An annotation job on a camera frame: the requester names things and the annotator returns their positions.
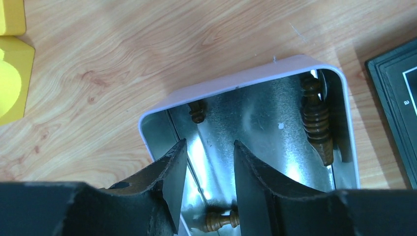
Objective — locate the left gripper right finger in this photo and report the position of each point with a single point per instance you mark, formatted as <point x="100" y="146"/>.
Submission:
<point x="272" y="204"/>

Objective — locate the dark pawn in tin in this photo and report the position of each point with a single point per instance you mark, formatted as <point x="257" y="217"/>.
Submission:
<point x="215" y="221"/>

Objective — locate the dark piece in tin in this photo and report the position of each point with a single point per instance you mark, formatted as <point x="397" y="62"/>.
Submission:
<point x="315" y="119"/>

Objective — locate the yellow toy saw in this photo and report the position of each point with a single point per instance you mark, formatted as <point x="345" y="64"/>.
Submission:
<point x="16" y="61"/>

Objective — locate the black silver chess board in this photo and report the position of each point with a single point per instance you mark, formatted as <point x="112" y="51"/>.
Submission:
<point x="394" y="74"/>

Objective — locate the tin box with dark pieces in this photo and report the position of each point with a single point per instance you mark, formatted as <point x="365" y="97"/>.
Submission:
<point x="260" y="107"/>

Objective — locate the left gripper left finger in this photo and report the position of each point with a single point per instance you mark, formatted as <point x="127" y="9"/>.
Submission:
<point x="145" y="204"/>

